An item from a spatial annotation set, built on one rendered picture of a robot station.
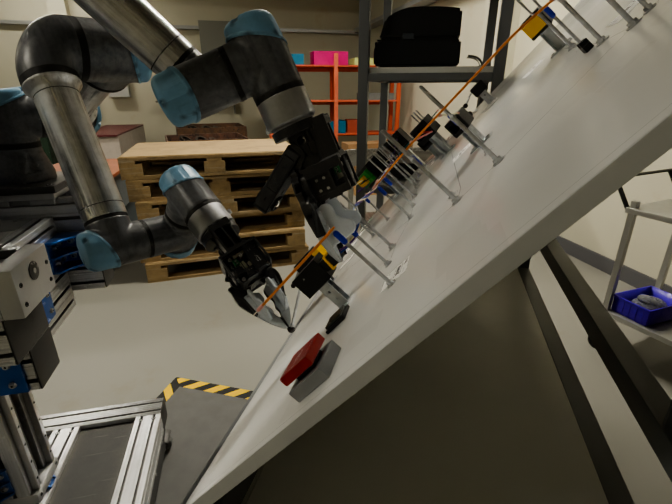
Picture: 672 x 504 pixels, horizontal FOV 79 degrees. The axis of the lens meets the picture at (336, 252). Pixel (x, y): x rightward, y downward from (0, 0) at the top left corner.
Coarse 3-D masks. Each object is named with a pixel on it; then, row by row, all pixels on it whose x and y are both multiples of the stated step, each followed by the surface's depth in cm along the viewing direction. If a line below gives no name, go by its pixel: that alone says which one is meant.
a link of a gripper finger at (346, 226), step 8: (320, 208) 60; (328, 208) 60; (320, 216) 60; (328, 216) 60; (336, 216) 60; (328, 224) 61; (336, 224) 60; (344, 224) 60; (352, 224) 60; (344, 232) 60; (352, 232) 60; (328, 240) 61; (336, 240) 61; (328, 248) 61; (336, 248) 62; (336, 256) 62
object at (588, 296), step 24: (552, 240) 115; (528, 264) 145; (552, 264) 104; (576, 288) 87; (576, 312) 84; (600, 312) 78; (600, 336) 72; (624, 336) 70; (624, 360) 64; (624, 384) 62; (648, 384) 59; (648, 408) 55; (648, 432) 54
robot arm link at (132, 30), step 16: (80, 0) 59; (96, 0) 58; (112, 0) 59; (128, 0) 60; (144, 0) 62; (96, 16) 60; (112, 16) 60; (128, 16) 60; (144, 16) 61; (160, 16) 63; (112, 32) 62; (128, 32) 61; (144, 32) 61; (160, 32) 62; (176, 32) 64; (128, 48) 63; (144, 48) 62; (160, 48) 62; (176, 48) 63; (192, 48) 65; (160, 64) 63; (176, 64) 63
